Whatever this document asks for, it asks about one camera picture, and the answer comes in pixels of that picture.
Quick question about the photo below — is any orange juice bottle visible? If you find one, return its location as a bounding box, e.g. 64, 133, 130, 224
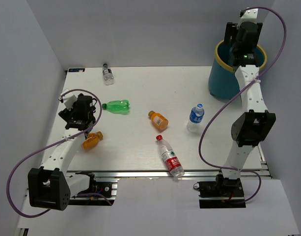
148, 111, 168, 130
82, 131, 103, 150

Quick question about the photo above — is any blue label water bottle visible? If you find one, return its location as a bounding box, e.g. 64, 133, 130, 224
187, 103, 205, 133

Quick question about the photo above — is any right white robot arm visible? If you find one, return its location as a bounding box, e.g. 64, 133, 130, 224
215, 22, 276, 196

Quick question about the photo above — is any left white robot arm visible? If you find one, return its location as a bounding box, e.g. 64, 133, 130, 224
28, 94, 97, 210

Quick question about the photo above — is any teal bin with yellow rim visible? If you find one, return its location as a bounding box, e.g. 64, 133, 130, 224
208, 40, 267, 100

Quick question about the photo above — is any green plastic bottle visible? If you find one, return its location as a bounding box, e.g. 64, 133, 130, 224
102, 100, 130, 115

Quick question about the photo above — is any clear bottle with black label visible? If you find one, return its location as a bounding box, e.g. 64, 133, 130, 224
102, 63, 114, 86

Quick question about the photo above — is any blue label sticker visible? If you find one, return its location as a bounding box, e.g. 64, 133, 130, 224
68, 68, 85, 73

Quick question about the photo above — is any red label water bottle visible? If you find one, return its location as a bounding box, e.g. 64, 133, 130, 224
156, 135, 185, 179

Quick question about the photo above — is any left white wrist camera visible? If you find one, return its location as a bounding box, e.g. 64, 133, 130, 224
58, 89, 77, 111

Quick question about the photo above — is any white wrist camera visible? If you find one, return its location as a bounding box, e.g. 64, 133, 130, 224
58, 89, 77, 111
238, 8, 258, 25

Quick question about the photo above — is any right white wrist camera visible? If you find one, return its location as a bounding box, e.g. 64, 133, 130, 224
238, 8, 258, 25

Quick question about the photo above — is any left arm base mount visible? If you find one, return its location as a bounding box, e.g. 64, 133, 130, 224
69, 172, 117, 206

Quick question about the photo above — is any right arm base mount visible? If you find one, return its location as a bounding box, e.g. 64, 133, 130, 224
193, 174, 246, 209

